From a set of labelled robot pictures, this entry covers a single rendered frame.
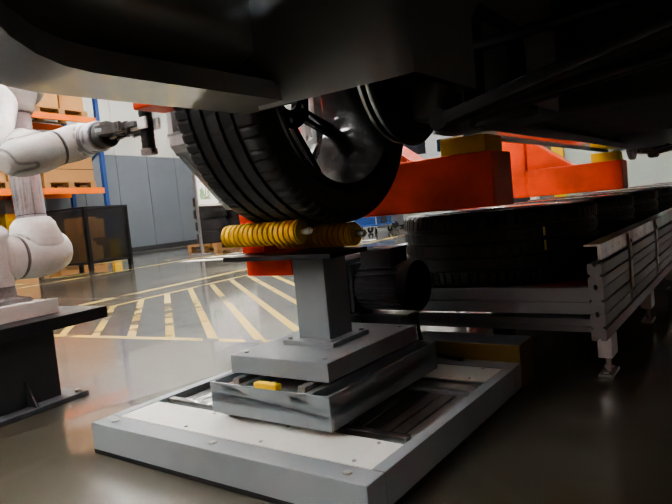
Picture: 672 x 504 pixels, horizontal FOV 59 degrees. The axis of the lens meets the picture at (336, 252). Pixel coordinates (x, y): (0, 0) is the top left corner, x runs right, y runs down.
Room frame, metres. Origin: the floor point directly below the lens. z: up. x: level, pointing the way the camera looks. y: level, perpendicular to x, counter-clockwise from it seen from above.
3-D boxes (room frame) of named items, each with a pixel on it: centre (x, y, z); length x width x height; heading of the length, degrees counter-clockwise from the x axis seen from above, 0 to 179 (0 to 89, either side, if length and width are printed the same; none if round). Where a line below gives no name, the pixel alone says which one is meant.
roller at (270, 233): (1.46, 0.17, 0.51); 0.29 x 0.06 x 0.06; 54
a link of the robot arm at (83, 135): (1.75, 0.66, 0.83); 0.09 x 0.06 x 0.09; 144
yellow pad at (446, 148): (1.80, -0.44, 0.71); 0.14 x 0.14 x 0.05; 54
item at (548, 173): (3.46, -1.43, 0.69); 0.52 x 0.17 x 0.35; 54
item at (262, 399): (1.51, 0.04, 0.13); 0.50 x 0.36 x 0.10; 144
